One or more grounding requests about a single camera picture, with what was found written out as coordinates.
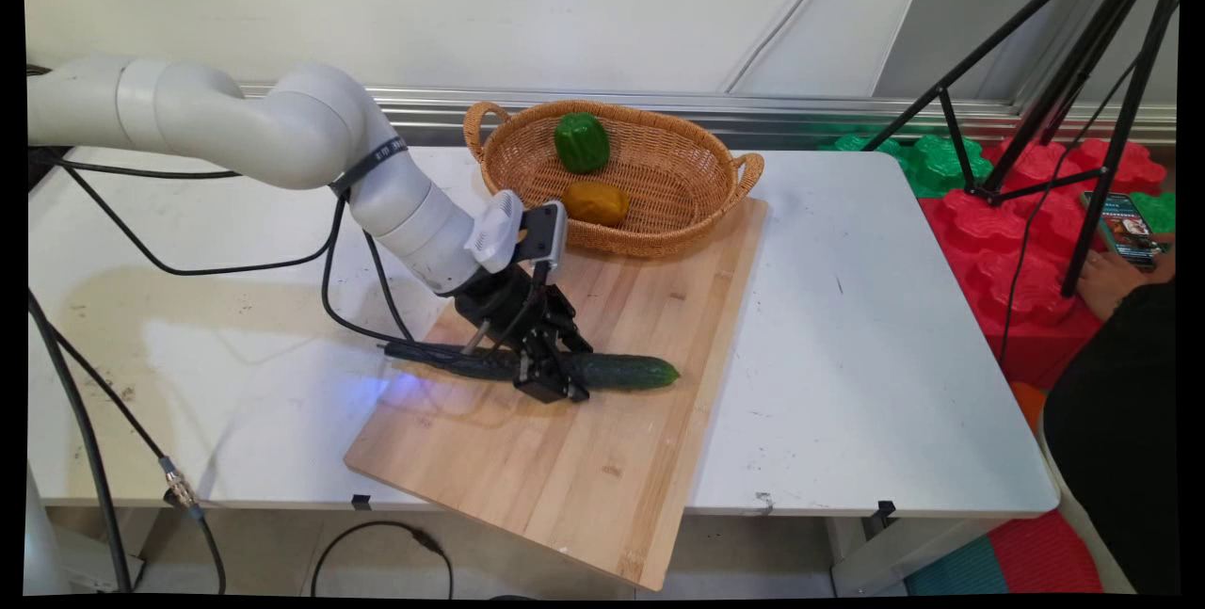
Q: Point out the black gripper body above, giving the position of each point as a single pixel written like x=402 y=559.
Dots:
x=504 y=308

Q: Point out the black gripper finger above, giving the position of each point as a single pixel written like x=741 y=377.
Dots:
x=546 y=385
x=574 y=327

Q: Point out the dark green cucumber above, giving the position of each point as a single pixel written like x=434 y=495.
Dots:
x=631 y=371

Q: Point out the smartphone with lit screen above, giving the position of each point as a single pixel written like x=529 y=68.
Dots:
x=1127 y=228

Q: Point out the person's hand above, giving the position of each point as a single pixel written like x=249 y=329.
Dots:
x=1116 y=287

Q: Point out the bamboo cutting board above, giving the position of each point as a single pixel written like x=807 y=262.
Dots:
x=565 y=468

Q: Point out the yellow-brown potato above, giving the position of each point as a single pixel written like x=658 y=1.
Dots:
x=595 y=202

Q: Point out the green bell pepper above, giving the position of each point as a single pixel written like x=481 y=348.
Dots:
x=581 y=143

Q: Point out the grey table leg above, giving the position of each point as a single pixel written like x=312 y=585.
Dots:
x=894 y=557

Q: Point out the large green foam block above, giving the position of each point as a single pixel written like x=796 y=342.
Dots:
x=927 y=162

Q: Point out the red foam blocks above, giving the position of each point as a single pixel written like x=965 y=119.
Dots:
x=1007 y=261

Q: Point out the teal floor mat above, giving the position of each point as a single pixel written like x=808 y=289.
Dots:
x=955 y=571

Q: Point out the orange floor mat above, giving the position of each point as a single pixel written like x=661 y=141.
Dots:
x=1029 y=402

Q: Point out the red floor mat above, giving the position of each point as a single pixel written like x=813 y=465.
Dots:
x=1045 y=557

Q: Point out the black tripod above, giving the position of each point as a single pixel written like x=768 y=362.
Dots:
x=1069 y=72

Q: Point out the person's black clothing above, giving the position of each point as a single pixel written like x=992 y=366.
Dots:
x=1120 y=440

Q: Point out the small green foam block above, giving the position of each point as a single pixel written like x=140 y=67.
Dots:
x=1160 y=209

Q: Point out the white round wrist mount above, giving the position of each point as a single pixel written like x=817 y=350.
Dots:
x=494 y=231

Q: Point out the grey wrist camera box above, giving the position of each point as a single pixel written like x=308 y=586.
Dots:
x=543 y=234

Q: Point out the aluminium wall rail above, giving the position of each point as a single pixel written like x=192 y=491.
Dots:
x=847 y=115

